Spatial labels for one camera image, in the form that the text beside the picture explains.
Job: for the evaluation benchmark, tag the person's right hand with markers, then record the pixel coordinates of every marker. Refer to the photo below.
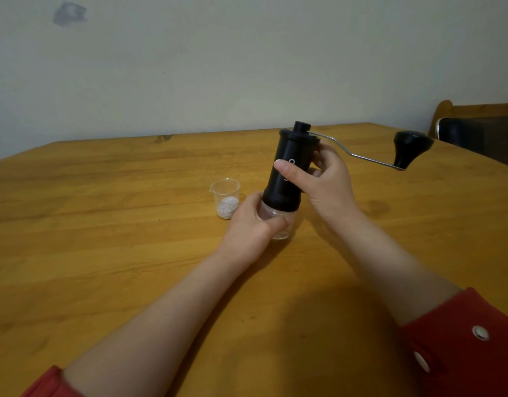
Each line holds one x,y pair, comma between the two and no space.
330,190

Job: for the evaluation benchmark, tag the person's left hand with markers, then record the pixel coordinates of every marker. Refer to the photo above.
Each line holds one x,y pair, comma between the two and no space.
250,239

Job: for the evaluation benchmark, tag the clear grinder jar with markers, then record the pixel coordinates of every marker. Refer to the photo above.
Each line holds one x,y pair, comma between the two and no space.
285,221

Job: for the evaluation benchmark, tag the clear plastic cup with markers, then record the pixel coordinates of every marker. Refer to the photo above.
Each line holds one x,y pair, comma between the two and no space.
225,198

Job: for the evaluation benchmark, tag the black hand grinder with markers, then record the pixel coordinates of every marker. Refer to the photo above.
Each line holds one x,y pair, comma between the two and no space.
289,161

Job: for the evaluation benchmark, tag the person's right forearm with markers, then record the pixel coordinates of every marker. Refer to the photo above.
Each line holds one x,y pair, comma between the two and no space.
394,272

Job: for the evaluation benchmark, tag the person's left forearm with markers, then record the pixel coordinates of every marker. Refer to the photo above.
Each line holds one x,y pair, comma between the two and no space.
154,326

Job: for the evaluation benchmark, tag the black chair pad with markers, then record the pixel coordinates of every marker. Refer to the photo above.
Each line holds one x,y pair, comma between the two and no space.
485,138

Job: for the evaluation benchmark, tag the wooden chair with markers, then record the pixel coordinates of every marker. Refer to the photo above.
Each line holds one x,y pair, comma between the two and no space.
473,109

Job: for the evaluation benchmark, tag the red right sleeve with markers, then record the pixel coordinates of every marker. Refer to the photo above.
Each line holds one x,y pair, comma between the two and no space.
465,347

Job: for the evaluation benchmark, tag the red sleeve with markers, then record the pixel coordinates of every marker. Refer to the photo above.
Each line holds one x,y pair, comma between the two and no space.
465,347
49,384

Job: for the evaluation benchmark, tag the red left sleeve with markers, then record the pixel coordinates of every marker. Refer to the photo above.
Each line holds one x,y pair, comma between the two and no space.
49,384

